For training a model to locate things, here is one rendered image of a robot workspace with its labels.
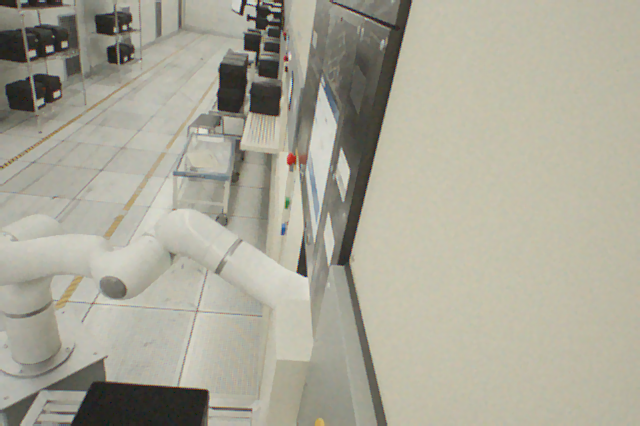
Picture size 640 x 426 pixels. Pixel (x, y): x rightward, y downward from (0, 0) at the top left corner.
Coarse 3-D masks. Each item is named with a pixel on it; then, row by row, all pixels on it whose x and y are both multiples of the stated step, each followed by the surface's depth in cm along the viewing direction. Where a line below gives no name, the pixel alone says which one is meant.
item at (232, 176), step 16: (192, 144) 361; (224, 144) 373; (176, 176) 313; (192, 176) 314; (208, 176) 316; (224, 176) 317; (176, 192) 320; (224, 192) 325; (176, 208) 327; (224, 208) 332; (224, 224) 339
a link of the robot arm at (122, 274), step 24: (0, 240) 97; (24, 240) 97; (48, 240) 97; (72, 240) 96; (96, 240) 95; (144, 240) 93; (0, 264) 95; (24, 264) 96; (48, 264) 96; (72, 264) 94; (96, 264) 86; (120, 264) 85; (144, 264) 88; (168, 264) 95; (120, 288) 85; (144, 288) 89
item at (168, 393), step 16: (96, 384) 98; (112, 384) 98; (128, 384) 99; (96, 400) 100; (112, 400) 101; (128, 400) 101; (144, 400) 102; (160, 400) 102; (176, 400) 102; (192, 400) 102; (208, 400) 100; (80, 416) 92; (96, 416) 102; (112, 416) 104; (128, 416) 104; (144, 416) 105; (160, 416) 105; (176, 416) 105; (192, 416) 105
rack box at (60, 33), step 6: (42, 24) 479; (48, 24) 483; (54, 30) 469; (60, 30) 477; (66, 30) 491; (54, 36) 472; (60, 36) 477; (66, 36) 490; (54, 42) 475; (60, 42) 480; (66, 42) 494; (60, 48) 482; (66, 48) 496
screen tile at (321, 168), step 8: (328, 120) 64; (328, 128) 63; (328, 136) 63; (328, 144) 62; (320, 152) 70; (328, 152) 61; (320, 160) 69; (328, 160) 60; (320, 168) 67; (320, 176) 66; (320, 184) 66; (320, 192) 65
